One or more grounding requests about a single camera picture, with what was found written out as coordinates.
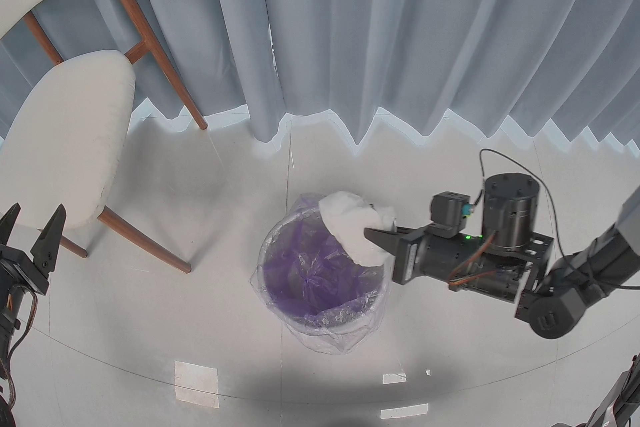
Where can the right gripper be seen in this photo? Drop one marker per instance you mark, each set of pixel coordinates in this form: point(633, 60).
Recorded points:
point(440, 260)

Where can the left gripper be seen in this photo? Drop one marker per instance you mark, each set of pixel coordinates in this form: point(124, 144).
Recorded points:
point(25, 272)

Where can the white paper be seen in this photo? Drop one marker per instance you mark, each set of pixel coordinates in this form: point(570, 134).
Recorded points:
point(350, 220)

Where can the purple plastic bag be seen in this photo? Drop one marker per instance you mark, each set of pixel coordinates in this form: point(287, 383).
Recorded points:
point(310, 270)

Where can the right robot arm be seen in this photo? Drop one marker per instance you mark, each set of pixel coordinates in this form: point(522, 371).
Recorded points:
point(512, 210)

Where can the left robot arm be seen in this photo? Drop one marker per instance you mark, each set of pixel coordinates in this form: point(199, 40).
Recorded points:
point(5, 412)

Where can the white trash bin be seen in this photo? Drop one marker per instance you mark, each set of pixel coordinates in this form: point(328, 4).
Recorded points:
point(332, 326)

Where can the white cushioned wooden chair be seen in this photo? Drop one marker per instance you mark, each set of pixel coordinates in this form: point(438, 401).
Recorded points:
point(65, 140)

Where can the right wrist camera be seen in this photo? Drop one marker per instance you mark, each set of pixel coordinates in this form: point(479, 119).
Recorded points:
point(450, 212)

